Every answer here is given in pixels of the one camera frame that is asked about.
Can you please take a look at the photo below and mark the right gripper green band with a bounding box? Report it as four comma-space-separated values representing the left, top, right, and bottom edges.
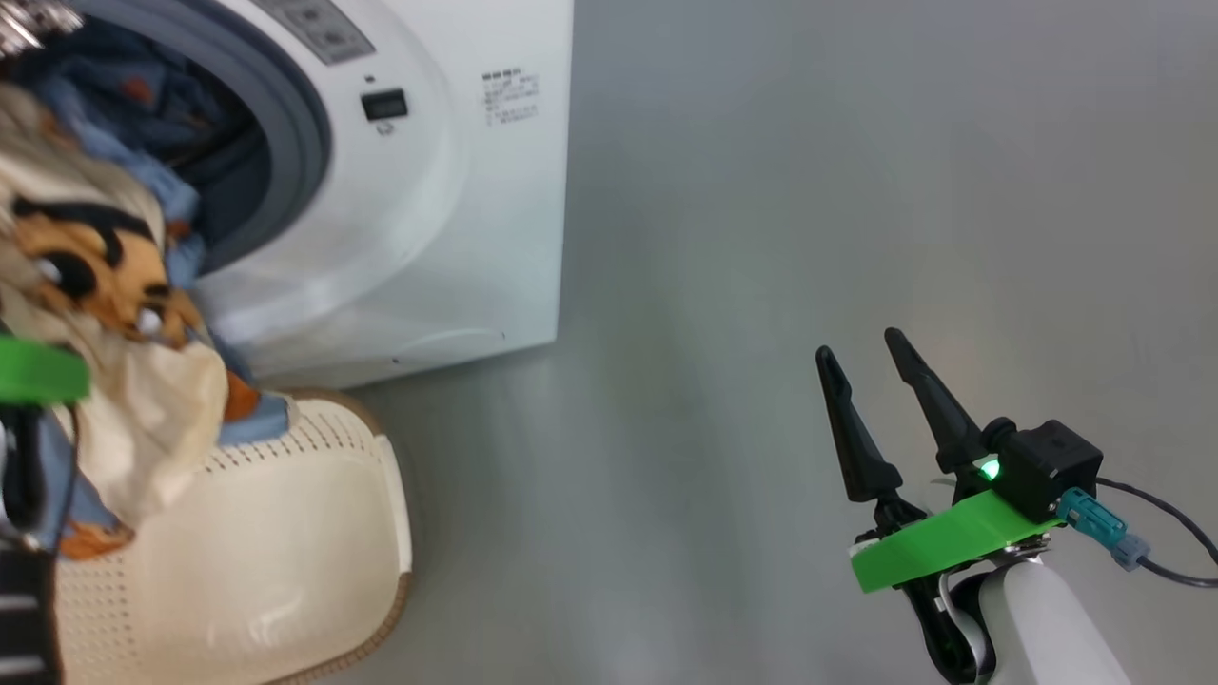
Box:
815, 327, 1062, 593

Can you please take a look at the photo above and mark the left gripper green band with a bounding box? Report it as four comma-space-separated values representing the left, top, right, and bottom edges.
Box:
0, 338, 93, 402

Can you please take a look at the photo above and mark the black door lock socket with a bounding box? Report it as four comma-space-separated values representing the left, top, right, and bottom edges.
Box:
360, 88, 410, 123

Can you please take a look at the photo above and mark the cream tiger print garment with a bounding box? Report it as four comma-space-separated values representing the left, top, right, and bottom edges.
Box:
0, 81, 231, 529

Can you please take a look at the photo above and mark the cream perforated laundry basket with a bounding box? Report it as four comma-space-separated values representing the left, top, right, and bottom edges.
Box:
52, 388, 415, 685

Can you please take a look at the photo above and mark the blue fox print garment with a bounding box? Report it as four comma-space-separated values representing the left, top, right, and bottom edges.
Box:
19, 19, 298, 562

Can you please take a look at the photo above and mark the grey warning sticker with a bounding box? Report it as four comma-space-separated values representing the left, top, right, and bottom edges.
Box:
249, 0, 377, 66

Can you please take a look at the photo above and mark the white front-load washing machine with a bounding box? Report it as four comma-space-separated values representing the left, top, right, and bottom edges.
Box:
0, 0, 575, 391

